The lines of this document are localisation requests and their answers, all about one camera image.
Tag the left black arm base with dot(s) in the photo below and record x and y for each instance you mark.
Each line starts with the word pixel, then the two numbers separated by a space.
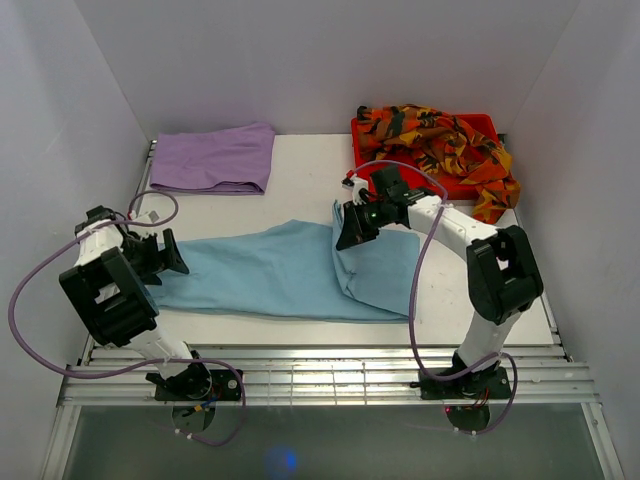
pixel 220 390

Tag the folded purple trousers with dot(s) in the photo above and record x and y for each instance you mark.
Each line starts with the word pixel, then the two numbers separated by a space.
pixel 235 161

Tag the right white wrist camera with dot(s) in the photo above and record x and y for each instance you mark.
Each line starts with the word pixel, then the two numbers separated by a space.
pixel 358 188

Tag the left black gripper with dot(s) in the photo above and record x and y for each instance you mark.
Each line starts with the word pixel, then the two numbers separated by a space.
pixel 168 258

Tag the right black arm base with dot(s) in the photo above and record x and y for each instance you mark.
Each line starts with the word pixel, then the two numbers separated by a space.
pixel 467 398

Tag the aluminium rail frame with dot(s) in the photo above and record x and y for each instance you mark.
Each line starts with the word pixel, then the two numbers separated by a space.
pixel 555 428

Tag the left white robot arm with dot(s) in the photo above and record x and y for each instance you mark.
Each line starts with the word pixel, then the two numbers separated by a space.
pixel 108 288

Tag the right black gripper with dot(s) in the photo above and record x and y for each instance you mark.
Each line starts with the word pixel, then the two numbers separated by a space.
pixel 352 232

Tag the orange camouflage trousers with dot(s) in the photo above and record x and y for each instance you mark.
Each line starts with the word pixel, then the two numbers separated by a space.
pixel 442 145

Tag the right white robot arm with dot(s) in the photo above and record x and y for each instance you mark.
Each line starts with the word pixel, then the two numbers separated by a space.
pixel 503 278

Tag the light blue trousers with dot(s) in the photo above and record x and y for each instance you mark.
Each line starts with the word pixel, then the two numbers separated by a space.
pixel 294 270

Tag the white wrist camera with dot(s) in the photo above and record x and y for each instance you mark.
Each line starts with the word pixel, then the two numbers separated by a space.
pixel 358 188
pixel 144 220

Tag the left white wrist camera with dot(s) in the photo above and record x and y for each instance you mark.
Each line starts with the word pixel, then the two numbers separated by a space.
pixel 144 220

